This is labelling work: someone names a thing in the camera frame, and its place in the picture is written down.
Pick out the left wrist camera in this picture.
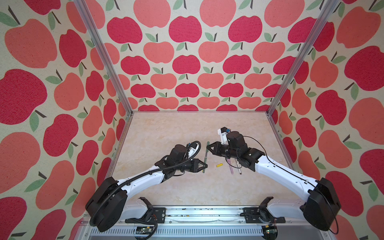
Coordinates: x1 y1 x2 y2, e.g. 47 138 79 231
187 142 201 158

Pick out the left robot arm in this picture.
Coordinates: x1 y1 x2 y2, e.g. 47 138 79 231
86 141 208 232

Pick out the aluminium corner post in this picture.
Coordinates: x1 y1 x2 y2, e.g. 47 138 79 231
74 1 134 117
267 1 341 117

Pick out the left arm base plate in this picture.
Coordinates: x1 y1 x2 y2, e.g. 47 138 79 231
125 207 167 225

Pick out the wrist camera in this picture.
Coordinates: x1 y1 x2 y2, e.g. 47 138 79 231
218 127 231 145
187 142 201 158

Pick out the white pen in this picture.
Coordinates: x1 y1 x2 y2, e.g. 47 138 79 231
236 160 242 175

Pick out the pink pen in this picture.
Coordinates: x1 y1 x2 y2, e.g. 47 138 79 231
226 159 234 175

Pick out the right aluminium corner post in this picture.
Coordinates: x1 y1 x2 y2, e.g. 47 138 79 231
267 1 341 117

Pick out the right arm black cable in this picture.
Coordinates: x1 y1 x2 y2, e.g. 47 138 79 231
224 135 340 235

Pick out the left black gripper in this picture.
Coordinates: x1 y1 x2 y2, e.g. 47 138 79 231
174 158 208 173

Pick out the dark green pen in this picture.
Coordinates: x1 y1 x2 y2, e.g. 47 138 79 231
203 151 208 174

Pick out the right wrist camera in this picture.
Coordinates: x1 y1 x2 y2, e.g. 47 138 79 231
218 127 231 145

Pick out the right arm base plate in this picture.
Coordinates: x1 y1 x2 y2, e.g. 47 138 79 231
240 208 286 224

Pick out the aluminium front rail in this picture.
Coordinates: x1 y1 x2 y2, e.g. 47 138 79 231
74 206 336 240

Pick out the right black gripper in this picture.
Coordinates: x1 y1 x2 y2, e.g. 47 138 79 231
205 140 239 162

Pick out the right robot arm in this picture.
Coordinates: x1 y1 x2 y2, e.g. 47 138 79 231
207 131 341 231

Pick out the left aluminium corner post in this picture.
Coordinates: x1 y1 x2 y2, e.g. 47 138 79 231
74 1 134 117

